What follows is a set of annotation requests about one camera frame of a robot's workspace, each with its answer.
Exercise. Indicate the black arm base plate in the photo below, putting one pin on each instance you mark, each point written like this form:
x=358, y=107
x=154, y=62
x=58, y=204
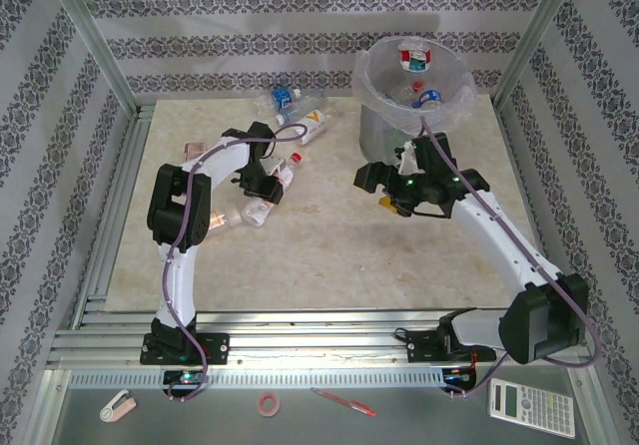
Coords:
x=422, y=347
x=217, y=347

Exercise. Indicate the crushed bottle white red label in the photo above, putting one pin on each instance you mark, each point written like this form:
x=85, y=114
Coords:
x=254, y=213

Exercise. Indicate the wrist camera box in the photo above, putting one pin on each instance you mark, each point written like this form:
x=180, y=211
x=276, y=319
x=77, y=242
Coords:
x=273, y=166
x=409, y=158

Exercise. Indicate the white bottle orange V print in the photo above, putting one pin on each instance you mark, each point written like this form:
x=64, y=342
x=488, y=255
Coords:
x=314, y=118

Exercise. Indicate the small blue-capped water bottle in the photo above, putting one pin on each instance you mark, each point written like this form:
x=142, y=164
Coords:
x=432, y=97

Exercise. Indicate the clear unlabelled plastic bottle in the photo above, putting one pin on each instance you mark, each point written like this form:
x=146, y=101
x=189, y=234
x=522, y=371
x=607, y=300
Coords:
x=304, y=108

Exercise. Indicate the clear plastic bin liner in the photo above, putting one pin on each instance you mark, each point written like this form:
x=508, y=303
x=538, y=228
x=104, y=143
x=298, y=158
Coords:
x=362, y=91

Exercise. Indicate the clear bottle orange white label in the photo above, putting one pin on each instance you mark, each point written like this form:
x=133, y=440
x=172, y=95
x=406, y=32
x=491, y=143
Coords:
x=224, y=218

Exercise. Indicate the white scientific calculator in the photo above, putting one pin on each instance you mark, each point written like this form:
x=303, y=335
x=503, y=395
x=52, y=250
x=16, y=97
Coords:
x=534, y=410

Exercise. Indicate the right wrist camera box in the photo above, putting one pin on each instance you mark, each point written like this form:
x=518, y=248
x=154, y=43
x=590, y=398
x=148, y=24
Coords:
x=409, y=158

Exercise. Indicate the aluminium mounting rail assembly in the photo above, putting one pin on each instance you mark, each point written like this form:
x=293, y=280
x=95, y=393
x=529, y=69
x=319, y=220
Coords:
x=309, y=340

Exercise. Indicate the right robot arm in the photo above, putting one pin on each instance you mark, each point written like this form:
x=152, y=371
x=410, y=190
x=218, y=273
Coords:
x=504, y=245

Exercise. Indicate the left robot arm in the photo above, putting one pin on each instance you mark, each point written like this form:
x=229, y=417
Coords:
x=180, y=275

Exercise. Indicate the red pen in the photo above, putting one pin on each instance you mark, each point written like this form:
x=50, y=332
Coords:
x=349, y=405

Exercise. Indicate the pink white stapler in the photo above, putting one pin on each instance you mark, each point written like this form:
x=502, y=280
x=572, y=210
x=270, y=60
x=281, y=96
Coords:
x=120, y=407

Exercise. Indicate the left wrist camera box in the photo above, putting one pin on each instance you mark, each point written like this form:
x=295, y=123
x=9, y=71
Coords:
x=273, y=166

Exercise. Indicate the small circuit board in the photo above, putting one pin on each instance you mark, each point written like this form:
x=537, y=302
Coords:
x=456, y=377
x=186, y=378

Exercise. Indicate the pink tape roll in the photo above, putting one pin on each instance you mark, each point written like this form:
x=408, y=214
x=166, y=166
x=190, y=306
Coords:
x=260, y=405

